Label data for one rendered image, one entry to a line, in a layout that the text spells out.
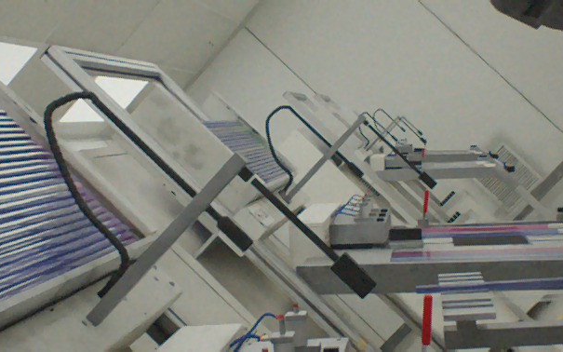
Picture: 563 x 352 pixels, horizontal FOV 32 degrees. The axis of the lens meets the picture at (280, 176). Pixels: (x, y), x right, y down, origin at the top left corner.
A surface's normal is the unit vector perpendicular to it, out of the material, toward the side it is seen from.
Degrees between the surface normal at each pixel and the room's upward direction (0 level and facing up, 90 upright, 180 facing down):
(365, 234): 90
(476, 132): 90
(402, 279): 90
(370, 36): 90
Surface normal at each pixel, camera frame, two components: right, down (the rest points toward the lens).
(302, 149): -0.15, 0.07
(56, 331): 0.67, -0.73
